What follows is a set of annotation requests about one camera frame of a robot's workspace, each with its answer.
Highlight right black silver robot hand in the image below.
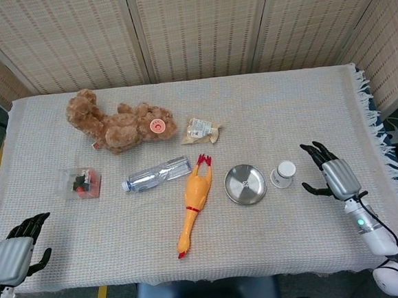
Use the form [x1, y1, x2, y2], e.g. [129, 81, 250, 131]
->
[298, 137, 364, 206]

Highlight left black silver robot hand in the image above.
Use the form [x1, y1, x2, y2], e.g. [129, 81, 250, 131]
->
[0, 212, 56, 288]

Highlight white paper cup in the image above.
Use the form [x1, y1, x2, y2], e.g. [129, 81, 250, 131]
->
[268, 160, 298, 189]

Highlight blue padded robot base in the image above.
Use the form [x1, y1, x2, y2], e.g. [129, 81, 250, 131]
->
[132, 272, 283, 298]

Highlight round metal plate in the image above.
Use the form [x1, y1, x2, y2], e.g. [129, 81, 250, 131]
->
[222, 162, 269, 208]

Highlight blue fabric under tablecloth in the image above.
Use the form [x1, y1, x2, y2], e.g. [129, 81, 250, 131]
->
[366, 95, 398, 191]

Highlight beige woven tablecloth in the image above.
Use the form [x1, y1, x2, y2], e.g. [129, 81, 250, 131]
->
[0, 58, 398, 298]

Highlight clear box with toy blocks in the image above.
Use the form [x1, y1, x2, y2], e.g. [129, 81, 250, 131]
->
[56, 166, 104, 202]

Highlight yellow rubber chicken toy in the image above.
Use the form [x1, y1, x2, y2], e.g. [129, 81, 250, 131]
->
[168, 152, 221, 261]

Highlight clear snack bag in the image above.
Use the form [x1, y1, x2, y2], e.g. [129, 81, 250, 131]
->
[178, 115, 224, 147]

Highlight clear plastic water bottle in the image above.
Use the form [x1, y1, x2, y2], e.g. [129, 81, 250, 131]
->
[119, 154, 194, 194]

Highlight brown plush teddy bear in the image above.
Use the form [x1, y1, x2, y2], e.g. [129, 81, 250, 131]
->
[63, 81, 181, 159]

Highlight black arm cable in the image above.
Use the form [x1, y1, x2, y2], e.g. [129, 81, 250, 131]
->
[357, 189, 398, 259]

